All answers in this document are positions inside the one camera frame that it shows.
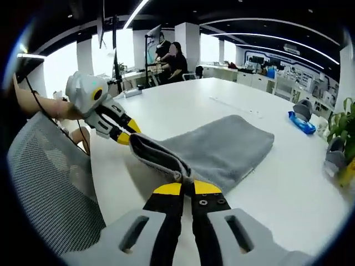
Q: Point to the monitor on tripod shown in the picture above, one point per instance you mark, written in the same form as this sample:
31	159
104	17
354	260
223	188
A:
154	31

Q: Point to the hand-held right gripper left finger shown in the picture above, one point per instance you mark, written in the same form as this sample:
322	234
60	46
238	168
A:
169	205

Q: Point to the grey mesh chair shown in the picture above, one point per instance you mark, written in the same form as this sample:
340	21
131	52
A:
50	180

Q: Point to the green potted plant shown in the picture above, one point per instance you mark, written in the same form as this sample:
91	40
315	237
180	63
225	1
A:
342	124

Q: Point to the yellow bottle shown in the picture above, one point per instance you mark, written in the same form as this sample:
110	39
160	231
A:
349	173

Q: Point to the grey towel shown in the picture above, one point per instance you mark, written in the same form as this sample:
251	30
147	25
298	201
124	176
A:
216	144

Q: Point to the white low cabinet row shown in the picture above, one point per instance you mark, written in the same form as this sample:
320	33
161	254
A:
249	77

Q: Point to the grey rounded object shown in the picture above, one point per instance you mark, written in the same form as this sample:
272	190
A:
303	108
335	156

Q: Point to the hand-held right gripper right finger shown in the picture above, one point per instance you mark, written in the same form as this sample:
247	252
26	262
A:
206	213

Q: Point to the white cup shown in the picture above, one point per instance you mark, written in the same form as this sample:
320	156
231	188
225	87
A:
323	128

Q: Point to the blue packet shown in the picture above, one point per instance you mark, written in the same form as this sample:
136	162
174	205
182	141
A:
301	124

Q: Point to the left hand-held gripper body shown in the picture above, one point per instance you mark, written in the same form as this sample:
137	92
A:
83	94

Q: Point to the white power strip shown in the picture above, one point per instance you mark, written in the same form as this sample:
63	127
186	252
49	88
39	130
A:
132	92

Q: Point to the black monitor on pole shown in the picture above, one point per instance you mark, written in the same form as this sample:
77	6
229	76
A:
101	27

